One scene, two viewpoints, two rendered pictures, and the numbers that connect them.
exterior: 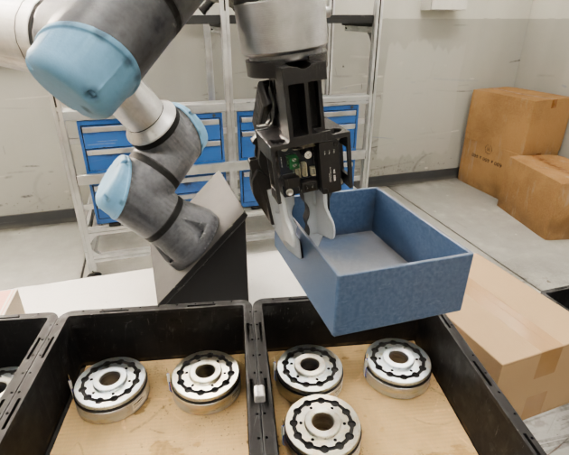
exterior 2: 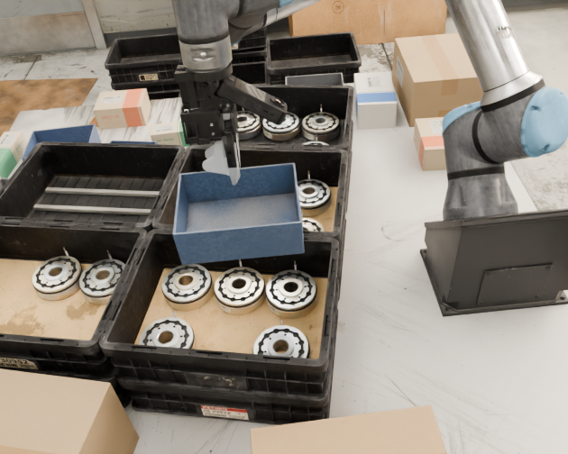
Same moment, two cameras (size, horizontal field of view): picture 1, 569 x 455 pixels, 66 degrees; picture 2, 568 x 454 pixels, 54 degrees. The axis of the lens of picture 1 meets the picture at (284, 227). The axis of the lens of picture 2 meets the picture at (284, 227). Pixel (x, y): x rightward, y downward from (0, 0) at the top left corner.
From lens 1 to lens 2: 1.10 m
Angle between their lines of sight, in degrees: 84
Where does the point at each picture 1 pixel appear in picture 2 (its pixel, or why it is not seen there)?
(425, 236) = (222, 236)
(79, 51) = not seen: hidden behind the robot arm
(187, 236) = (449, 197)
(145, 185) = (458, 133)
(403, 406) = (249, 349)
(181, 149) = (497, 131)
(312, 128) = (191, 104)
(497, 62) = not seen: outside the picture
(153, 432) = not seen: hidden behind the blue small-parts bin
